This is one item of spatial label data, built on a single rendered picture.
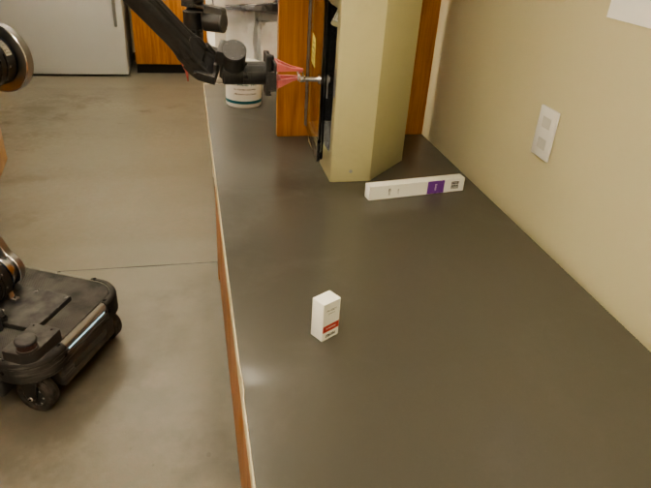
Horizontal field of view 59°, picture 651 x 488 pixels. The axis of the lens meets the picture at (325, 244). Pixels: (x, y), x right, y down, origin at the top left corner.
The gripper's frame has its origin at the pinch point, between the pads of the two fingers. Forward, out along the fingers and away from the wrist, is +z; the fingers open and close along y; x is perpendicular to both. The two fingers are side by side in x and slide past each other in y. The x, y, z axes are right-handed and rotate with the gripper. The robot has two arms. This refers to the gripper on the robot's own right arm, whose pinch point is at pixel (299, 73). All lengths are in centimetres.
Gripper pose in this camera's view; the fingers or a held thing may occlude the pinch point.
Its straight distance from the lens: 156.3
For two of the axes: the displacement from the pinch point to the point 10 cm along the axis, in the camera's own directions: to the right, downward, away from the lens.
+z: 9.8, -0.6, 2.1
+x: -2.1, -4.9, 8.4
